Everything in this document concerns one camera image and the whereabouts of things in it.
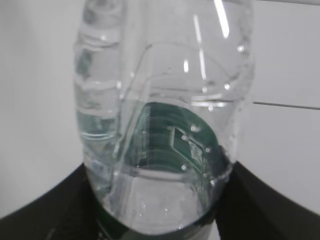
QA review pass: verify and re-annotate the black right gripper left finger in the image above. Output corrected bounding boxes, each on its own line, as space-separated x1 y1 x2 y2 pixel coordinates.
0 162 113 240

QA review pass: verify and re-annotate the clear water bottle green label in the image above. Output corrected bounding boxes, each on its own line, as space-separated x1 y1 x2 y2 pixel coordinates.
73 0 254 240

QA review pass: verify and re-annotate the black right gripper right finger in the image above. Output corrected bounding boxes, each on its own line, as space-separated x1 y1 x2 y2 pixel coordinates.
215 162 320 240

